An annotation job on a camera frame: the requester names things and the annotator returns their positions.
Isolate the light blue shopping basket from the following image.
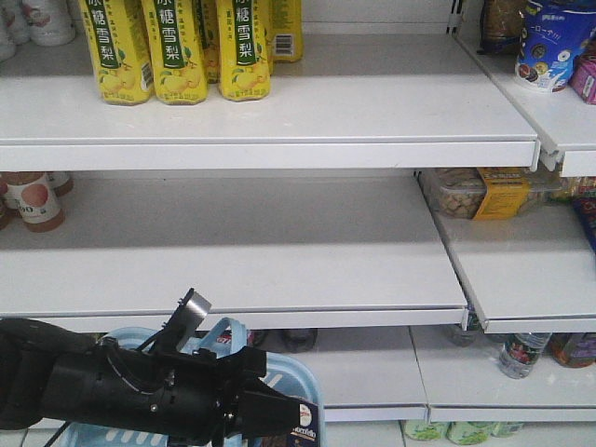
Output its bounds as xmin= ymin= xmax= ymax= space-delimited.
xmin=58 ymin=318 xmax=326 ymax=446

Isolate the white supermarket shelf unit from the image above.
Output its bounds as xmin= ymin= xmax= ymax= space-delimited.
xmin=1 ymin=1 xmax=595 ymax=446

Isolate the dark blue cookie box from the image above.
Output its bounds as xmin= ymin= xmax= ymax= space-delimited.
xmin=244 ymin=400 xmax=323 ymax=447

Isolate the yellow pear drink bottle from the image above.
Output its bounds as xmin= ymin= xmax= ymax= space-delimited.
xmin=142 ymin=0 xmax=209 ymax=105
xmin=78 ymin=0 xmax=154 ymax=105
xmin=216 ymin=0 xmax=271 ymax=102

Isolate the blue white snack cup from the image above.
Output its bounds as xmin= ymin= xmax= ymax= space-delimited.
xmin=515 ymin=1 xmax=595 ymax=93

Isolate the clear water bottle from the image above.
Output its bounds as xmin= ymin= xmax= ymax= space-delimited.
xmin=499 ymin=332 xmax=552 ymax=379

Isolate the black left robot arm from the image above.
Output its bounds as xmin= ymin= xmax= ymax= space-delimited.
xmin=1 ymin=318 xmax=301 ymax=446

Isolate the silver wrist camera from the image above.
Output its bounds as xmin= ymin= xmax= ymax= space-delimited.
xmin=160 ymin=288 xmax=211 ymax=352

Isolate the peach drink bottle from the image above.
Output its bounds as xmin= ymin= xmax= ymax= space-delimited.
xmin=1 ymin=171 xmax=65 ymax=233

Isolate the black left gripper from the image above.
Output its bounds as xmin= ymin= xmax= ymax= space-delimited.
xmin=159 ymin=346 xmax=301 ymax=445

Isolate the brown biscuit pack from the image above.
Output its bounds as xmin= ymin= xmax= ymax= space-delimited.
xmin=480 ymin=0 xmax=526 ymax=54

